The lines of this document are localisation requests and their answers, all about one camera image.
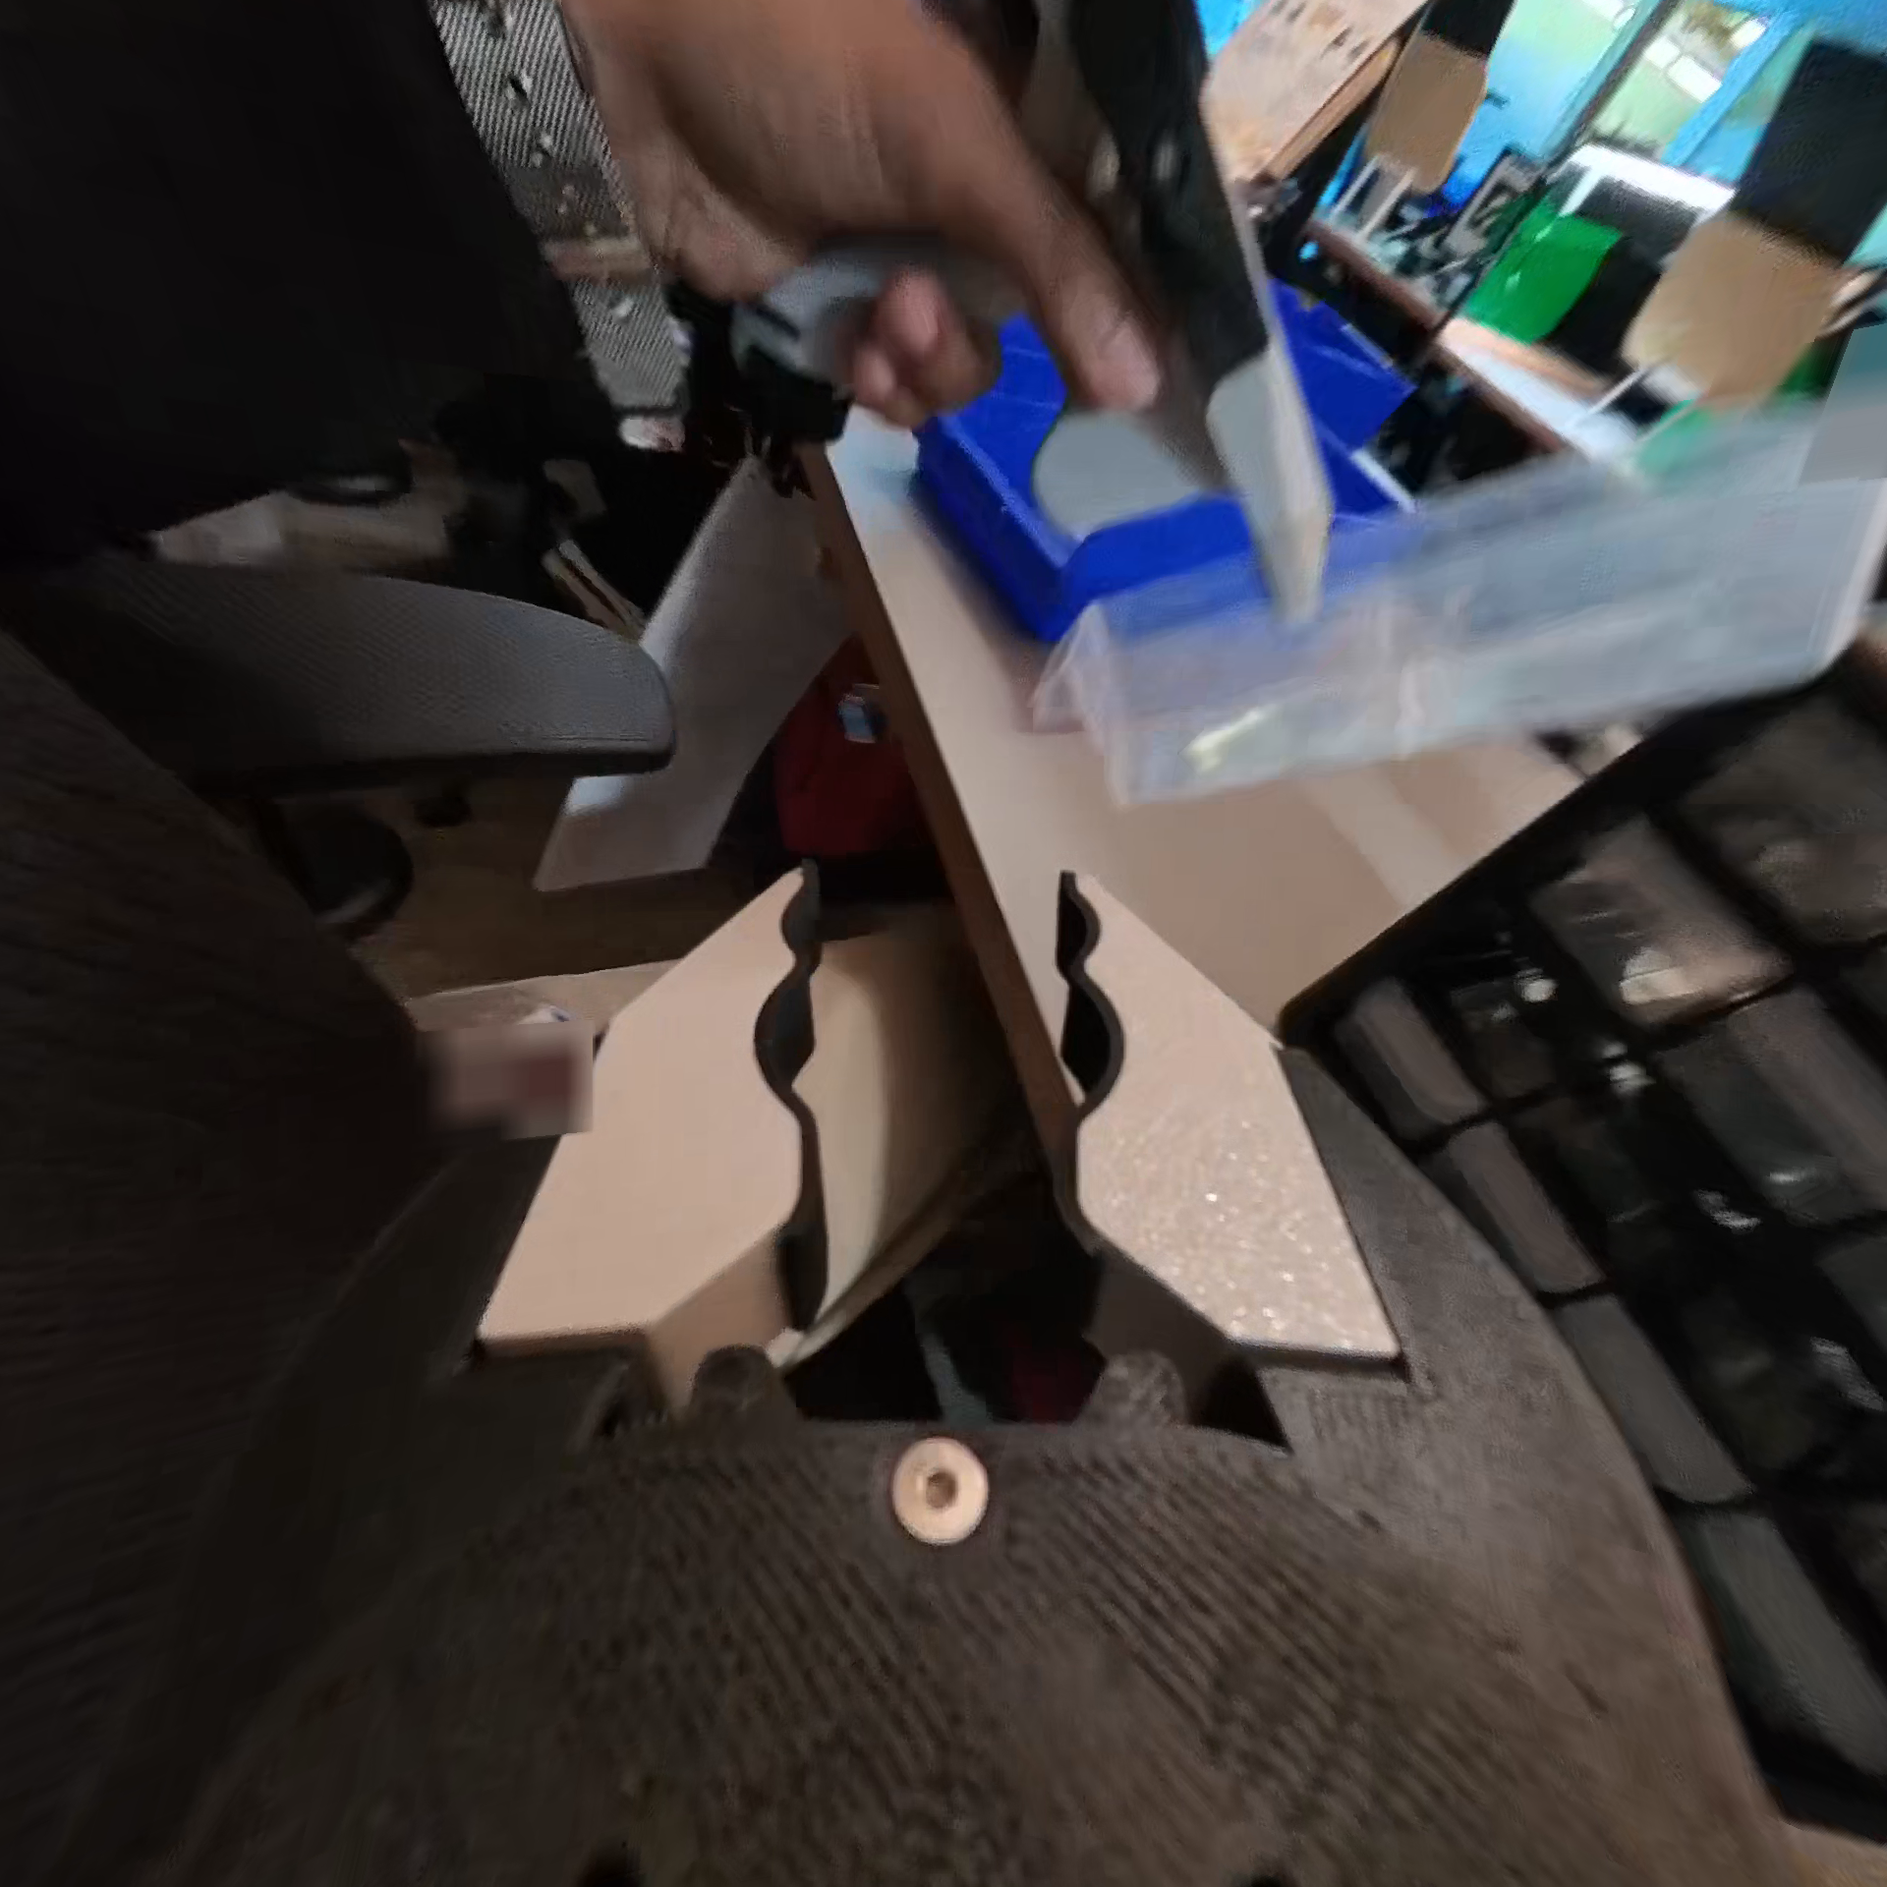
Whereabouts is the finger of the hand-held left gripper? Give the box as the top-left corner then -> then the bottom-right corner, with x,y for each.
1202,207 -> 1341,625

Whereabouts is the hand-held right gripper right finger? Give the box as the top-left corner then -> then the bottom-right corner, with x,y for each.
1057,871 -> 1399,1425

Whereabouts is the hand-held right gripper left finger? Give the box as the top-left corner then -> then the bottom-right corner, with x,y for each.
481,862 -> 828,1403

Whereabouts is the blue plastic bin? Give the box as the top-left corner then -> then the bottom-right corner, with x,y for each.
913,281 -> 1420,646

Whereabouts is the clear plastic drawer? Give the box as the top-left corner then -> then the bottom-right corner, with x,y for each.
1030,427 -> 1887,812

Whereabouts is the black drawer cabinet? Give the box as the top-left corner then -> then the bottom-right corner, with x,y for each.
1280,633 -> 1887,1831

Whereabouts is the person's left hand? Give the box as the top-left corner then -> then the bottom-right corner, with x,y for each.
566,0 -> 1167,429

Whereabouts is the long wooden table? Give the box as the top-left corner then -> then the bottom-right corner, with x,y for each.
1305,220 -> 1638,451

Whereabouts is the brown cardboard sign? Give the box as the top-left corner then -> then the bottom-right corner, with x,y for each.
1368,28 -> 1495,199
1623,218 -> 1862,408

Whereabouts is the green plastic bin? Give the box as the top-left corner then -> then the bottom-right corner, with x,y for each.
1460,204 -> 1626,345

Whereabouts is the red fabric bag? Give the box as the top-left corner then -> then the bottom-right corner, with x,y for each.
767,669 -> 931,895

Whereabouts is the set of clear cabinet drawers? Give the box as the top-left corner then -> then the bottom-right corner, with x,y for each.
1334,692 -> 1887,1770

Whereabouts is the black office chair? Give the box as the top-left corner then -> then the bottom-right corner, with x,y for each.
0,557 -> 677,934

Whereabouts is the grey perforated woven strap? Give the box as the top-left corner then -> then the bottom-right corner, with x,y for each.
427,0 -> 695,435

